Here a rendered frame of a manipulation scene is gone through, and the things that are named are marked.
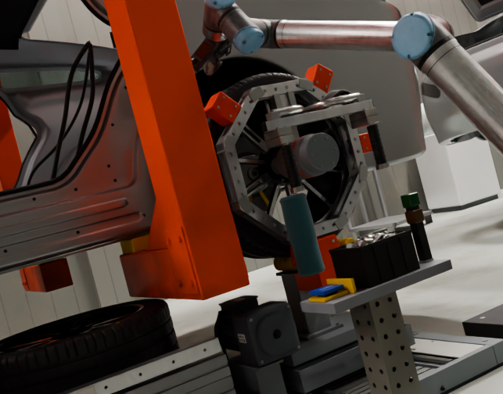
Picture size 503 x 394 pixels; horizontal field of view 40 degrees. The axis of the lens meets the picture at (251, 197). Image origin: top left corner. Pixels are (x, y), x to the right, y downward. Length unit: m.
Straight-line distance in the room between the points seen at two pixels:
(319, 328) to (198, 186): 0.82
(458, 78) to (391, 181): 6.20
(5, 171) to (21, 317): 1.88
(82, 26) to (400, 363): 5.24
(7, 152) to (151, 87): 2.75
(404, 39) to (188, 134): 0.66
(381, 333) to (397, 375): 0.13
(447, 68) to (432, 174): 6.15
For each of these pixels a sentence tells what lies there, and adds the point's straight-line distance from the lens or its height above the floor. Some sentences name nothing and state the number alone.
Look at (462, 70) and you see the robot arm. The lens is 1.78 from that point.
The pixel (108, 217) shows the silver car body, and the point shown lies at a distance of 2.43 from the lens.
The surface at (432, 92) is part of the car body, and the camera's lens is 5.25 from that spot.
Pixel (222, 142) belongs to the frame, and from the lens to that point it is 2.23.
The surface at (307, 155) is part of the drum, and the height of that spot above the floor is 0.85.
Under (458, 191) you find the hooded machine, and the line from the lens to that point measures 7.69.
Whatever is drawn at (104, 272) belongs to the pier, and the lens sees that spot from 6.24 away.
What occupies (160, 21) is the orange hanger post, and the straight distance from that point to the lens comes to 2.07.
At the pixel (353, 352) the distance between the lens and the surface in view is 2.47.
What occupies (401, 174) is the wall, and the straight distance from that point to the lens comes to 8.06.
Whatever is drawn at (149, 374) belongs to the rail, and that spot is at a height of 0.36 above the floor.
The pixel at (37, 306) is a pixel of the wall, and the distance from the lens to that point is 6.20.
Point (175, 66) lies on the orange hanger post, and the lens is 2.04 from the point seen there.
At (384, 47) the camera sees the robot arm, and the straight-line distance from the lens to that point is 2.03.
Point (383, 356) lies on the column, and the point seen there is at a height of 0.26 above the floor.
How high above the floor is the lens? 0.79
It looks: 1 degrees down
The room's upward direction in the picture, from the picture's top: 15 degrees counter-clockwise
